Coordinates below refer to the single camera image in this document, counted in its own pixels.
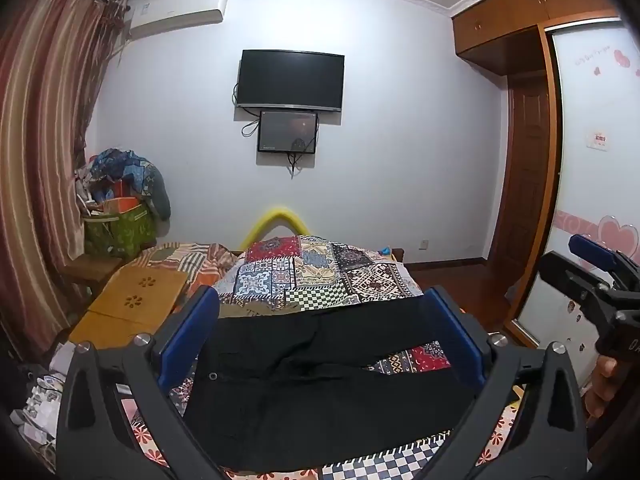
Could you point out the green storage bag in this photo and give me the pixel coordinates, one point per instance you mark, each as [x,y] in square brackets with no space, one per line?
[120,235]

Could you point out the black pants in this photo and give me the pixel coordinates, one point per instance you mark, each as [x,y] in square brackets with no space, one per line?
[325,385]

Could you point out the heart print wardrobe door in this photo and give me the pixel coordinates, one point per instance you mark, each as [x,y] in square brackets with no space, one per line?
[590,185]

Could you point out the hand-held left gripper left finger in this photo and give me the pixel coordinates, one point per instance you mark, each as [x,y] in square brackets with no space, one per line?
[192,330]

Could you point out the patchwork blanket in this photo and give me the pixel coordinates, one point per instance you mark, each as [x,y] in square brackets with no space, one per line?
[310,270]

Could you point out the wooden overhead cabinet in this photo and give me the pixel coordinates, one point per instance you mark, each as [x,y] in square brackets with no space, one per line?
[510,15]

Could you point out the white printed cloth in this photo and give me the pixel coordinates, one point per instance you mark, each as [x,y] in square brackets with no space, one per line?
[40,405]

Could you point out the orange striped sheet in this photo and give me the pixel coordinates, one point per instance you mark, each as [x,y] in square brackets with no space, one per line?
[200,260]

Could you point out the wooden stool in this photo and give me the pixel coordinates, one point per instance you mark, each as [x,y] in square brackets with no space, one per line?
[90,266]

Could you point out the person's right hand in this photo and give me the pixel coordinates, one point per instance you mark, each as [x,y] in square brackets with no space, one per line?
[600,370]

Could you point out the wooden door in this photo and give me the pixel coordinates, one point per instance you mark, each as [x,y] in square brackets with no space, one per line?
[522,175]

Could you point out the black wall television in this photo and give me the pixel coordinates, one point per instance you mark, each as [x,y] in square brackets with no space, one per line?
[290,80]

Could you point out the pile of clothes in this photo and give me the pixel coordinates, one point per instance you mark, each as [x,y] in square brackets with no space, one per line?
[125,167]

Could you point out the wooden bed frame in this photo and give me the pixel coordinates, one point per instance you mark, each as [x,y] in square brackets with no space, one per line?
[398,254]

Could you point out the white air conditioner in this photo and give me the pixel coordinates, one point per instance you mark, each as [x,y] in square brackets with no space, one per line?
[175,12]

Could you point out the yellow foam tube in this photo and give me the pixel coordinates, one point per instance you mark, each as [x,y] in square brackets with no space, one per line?
[265,215]

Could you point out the striped curtain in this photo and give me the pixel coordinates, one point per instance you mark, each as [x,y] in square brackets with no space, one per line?
[45,135]

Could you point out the small black monitor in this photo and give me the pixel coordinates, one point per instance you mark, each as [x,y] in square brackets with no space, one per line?
[287,132]

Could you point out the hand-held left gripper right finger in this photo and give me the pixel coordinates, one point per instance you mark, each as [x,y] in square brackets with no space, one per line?
[457,330]

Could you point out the floral bedsheet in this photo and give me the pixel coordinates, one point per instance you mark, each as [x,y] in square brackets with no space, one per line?
[145,440]

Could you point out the wooden lap table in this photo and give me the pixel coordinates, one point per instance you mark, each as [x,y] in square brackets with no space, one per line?
[130,300]

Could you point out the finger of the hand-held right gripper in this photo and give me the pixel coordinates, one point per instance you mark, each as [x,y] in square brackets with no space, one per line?
[592,250]
[565,272]

